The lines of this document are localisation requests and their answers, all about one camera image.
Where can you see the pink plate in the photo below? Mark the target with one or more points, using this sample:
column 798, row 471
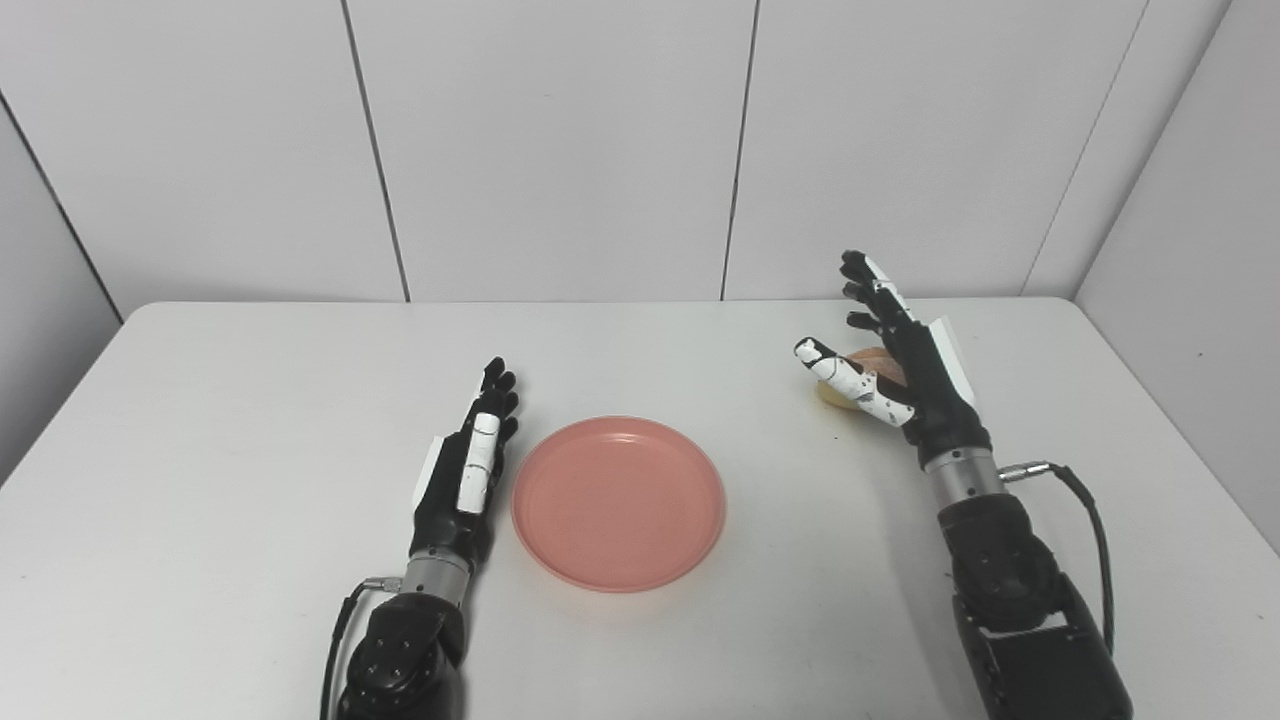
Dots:
column 620, row 503

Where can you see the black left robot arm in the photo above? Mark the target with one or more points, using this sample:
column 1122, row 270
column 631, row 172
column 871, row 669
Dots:
column 410, row 640

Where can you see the bread roll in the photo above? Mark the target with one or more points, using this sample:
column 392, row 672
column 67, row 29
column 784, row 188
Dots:
column 872, row 368

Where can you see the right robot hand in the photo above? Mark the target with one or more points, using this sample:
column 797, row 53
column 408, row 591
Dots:
column 900, row 370

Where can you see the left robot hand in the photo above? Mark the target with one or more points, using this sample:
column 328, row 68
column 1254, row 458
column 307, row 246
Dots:
column 465, row 490

